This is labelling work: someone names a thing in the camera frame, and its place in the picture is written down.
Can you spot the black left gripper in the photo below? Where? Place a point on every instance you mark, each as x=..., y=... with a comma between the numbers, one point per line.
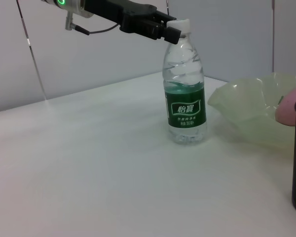
x=128, y=17

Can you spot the clear bottle green label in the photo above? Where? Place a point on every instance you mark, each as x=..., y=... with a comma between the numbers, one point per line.
x=186, y=111

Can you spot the pink toy peach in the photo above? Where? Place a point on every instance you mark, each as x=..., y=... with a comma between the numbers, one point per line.
x=286, y=111

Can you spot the green glass fruit plate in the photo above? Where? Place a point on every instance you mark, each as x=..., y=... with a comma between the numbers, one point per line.
x=249, y=111

